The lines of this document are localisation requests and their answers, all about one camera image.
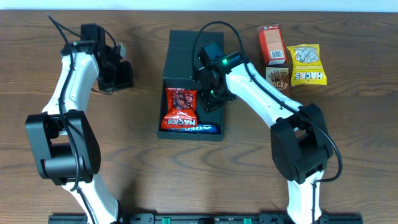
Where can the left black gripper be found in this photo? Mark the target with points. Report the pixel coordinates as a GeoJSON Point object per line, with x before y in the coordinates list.
{"type": "Point", "coordinates": [116, 81]}

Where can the blue Oreo cookie pack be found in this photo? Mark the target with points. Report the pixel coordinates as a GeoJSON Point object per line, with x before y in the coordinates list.
{"type": "Point", "coordinates": [200, 129]}

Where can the yellow Hacks candy bag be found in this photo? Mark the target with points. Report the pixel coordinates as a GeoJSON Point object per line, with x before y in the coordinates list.
{"type": "Point", "coordinates": [307, 68]}

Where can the red Hacks candy bag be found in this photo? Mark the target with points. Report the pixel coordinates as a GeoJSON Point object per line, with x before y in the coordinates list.
{"type": "Point", "coordinates": [182, 106]}

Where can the black gift box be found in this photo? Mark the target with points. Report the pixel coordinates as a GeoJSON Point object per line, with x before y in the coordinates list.
{"type": "Point", "coordinates": [177, 74]}

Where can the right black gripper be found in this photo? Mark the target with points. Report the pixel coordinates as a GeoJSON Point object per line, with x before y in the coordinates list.
{"type": "Point", "coordinates": [210, 99]}

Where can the brown Pocky box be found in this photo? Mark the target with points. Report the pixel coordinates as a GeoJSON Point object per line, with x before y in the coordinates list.
{"type": "Point", "coordinates": [278, 77]}

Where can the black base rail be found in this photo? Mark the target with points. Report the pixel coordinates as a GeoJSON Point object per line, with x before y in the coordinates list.
{"type": "Point", "coordinates": [263, 218]}

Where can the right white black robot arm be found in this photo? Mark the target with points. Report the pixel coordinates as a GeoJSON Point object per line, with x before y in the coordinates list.
{"type": "Point", "coordinates": [299, 145]}

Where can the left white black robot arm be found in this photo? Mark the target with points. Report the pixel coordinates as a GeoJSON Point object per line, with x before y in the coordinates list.
{"type": "Point", "coordinates": [62, 141]}

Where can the red cardboard snack box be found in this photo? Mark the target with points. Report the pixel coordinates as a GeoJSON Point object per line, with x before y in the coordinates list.
{"type": "Point", "coordinates": [272, 44]}

